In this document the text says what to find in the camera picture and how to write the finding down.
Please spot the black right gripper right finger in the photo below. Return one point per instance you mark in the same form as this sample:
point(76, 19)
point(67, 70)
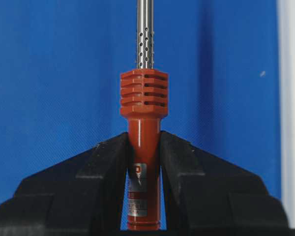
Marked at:
point(204, 192)

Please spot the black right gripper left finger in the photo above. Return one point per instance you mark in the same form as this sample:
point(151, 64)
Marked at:
point(81, 196)

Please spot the red handled soldering iron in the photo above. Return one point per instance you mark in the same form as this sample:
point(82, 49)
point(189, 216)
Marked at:
point(144, 102)

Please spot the blue table cloth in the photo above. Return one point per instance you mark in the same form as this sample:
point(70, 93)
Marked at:
point(60, 67)

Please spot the white paper sheet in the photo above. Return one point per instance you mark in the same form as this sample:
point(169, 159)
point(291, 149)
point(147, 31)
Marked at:
point(286, 19)

